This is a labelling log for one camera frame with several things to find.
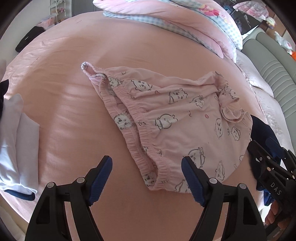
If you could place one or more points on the white plush toy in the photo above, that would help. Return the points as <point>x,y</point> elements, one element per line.
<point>284,42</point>

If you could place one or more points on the grey door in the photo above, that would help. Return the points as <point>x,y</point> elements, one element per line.
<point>81,7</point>

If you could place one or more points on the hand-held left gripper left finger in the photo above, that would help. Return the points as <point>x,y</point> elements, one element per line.
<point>101,180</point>

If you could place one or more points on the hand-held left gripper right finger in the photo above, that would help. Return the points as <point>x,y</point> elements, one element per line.
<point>192,180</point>

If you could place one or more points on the pink cartoon print pajama pants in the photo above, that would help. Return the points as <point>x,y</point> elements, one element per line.
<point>173,115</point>

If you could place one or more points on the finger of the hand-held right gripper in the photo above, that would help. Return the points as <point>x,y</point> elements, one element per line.
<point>275,148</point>
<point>257,153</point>

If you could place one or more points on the pink printed hanging cloth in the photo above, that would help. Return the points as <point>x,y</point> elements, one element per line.
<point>249,9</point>

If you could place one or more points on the person's right hand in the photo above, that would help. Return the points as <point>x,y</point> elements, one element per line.
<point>275,212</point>

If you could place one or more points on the bed with pink sheet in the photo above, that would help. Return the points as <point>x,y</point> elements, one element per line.
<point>69,81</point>

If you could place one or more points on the lilac checked pillow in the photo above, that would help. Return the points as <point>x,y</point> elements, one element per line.
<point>249,71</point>
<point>277,120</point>

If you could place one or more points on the folded white garment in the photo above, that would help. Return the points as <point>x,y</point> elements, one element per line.
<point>20,150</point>

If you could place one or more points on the glass door wardrobe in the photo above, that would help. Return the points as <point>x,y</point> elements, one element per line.
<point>245,23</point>

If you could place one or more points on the pink and blue checked duvet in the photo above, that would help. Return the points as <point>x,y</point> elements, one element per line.
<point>185,20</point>

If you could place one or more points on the black bag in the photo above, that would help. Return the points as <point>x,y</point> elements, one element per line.
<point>30,38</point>

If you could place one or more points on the navy garment with white stripes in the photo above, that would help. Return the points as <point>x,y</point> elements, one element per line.
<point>260,129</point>

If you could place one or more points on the pink cloth bundle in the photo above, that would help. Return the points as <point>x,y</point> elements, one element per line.
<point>47,23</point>

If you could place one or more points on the grey padded headboard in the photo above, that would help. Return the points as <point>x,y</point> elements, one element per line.
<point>272,67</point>

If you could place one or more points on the orange plush toy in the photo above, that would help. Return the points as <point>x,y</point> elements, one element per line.
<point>293,54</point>

